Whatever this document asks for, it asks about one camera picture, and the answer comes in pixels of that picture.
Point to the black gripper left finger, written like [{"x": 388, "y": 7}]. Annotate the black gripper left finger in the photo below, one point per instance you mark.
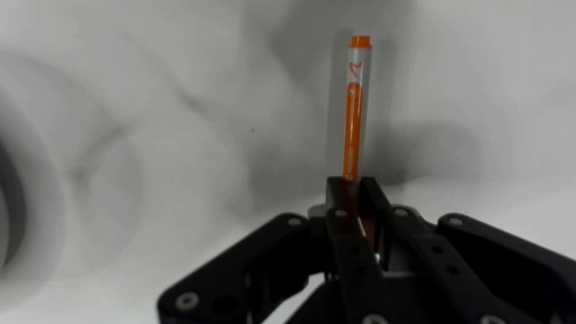
[{"x": 251, "y": 279}]

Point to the orange and white marker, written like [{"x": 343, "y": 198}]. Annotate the orange and white marker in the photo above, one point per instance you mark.
[{"x": 356, "y": 102}]

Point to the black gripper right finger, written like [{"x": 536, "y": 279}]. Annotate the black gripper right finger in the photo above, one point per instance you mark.
[{"x": 482, "y": 273}]

